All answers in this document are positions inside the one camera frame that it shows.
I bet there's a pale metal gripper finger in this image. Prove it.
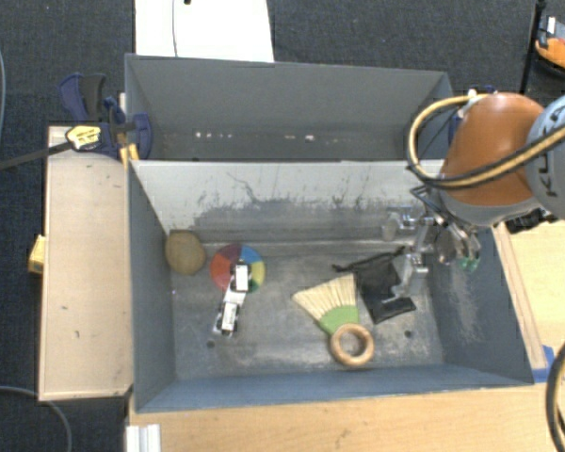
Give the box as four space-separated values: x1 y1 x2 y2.
392 250 430 299
380 208 426 243

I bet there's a black cloth pouch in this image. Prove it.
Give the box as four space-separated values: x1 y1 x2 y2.
331 247 418 326

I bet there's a grey metal bin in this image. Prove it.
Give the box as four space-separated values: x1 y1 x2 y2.
123 53 537 414

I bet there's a multicoloured round disc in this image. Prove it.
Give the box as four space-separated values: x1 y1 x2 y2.
209 244 266 295

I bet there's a white toy truck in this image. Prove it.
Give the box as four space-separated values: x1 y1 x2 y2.
211 261 250 338

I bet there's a pale wood board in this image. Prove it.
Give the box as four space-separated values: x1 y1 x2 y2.
37 125 135 402

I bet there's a black cylinder on white bracket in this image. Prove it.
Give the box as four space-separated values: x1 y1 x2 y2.
504 208 560 234

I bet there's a green-handled straw hand brush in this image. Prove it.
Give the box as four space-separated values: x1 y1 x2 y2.
291 273 361 338

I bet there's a wooden ring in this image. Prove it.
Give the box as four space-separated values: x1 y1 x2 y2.
328 323 376 368

